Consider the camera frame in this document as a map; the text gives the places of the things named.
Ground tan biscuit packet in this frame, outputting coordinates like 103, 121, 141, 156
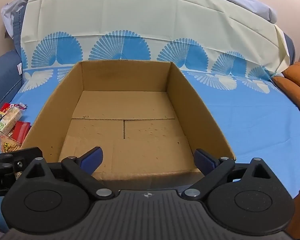
0, 133, 23, 153

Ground light blue cloth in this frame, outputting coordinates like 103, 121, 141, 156
1, 0, 278, 39

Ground orange cushion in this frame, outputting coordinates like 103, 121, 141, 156
272, 76, 300, 120
282, 62, 300, 93

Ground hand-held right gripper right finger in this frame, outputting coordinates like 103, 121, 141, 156
181, 149, 275, 200

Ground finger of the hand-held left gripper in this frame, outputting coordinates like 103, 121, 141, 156
0, 147, 43, 178

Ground small red snack packet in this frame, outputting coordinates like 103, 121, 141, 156
0, 102, 19, 113

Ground blue fan-print sheet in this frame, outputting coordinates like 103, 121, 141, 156
0, 0, 300, 233

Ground cardboard box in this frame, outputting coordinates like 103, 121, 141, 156
22, 59, 237, 188

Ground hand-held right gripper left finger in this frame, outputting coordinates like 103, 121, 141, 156
22, 146, 115, 201

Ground red snack packet orange figure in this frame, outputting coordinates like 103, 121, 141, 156
11, 120, 31, 144

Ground clear green-label puffed snack pack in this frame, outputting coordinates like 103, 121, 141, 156
0, 104, 28, 135

